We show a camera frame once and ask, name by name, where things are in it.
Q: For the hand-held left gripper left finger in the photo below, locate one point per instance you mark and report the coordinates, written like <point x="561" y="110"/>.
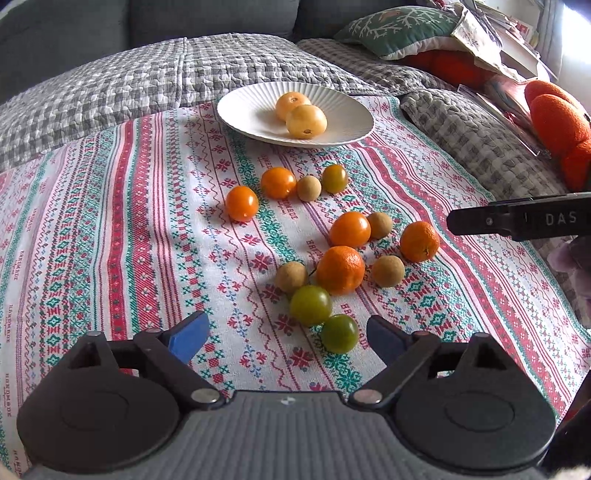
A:
<point x="189" y="334"/>

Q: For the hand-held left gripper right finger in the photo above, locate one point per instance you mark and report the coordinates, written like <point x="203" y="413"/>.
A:
<point x="383" y="334"/>

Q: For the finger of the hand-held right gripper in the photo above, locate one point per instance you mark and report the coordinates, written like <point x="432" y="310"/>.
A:
<point x="475" y="220"/>

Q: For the green tomato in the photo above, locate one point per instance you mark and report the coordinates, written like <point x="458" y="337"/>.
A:
<point x="340" y="333"/>
<point x="310" y="305"/>

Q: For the small mandarin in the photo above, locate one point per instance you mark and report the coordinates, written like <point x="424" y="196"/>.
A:
<point x="419" y="241"/>

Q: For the large mandarin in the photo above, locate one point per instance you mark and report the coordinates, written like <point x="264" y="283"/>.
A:
<point x="340" y="269"/>

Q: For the longan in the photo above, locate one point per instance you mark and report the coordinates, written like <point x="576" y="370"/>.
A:
<point x="309" y="188"/>
<point x="388" y="271"/>
<point x="379" y="225"/>
<point x="291" y="276"/>

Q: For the orange tomato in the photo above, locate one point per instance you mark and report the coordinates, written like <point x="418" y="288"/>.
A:
<point x="278" y="182"/>
<point x="350" y="229"/>
<point x="242" y="203"/>

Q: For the white ribbed plate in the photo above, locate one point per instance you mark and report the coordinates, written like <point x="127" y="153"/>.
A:
<point x="249" y="110"/>

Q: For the grey gingham quilt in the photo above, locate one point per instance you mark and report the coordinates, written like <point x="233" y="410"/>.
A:
<point x="485" y="143"/>

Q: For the orange plush toy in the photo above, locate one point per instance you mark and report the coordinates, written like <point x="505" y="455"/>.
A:
<point x="556" y="120"/>

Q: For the clear plastic sleeve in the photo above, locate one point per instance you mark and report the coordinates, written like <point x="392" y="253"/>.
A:
<point x="508" y="110"/>

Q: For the red green patterned cloth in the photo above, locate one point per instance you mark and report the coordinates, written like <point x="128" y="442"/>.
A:
<point x="115" y="230"/>

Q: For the green-orange tomato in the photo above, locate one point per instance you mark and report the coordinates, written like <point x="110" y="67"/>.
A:
<point x="334" y="178"/>

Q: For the orange cushion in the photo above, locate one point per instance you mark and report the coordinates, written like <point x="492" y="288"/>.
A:
<point x="448" y="67"/>

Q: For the pile of papers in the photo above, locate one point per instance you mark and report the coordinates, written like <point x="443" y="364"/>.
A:
<point x="503" y="32"/>

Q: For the yellow plum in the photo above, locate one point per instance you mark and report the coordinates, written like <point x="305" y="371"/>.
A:
<point x="306" y="121"/>
<point x="291" y="102"/>

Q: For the green pillow white coral print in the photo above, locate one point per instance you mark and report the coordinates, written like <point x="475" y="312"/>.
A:
<point x="397" y="30"/>

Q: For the grey checked quilt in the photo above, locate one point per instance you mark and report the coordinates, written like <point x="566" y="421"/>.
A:
<point x="115" y="87"/>

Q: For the grey sofa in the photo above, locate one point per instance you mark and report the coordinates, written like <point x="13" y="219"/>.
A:
<point x="138" y="23"/>

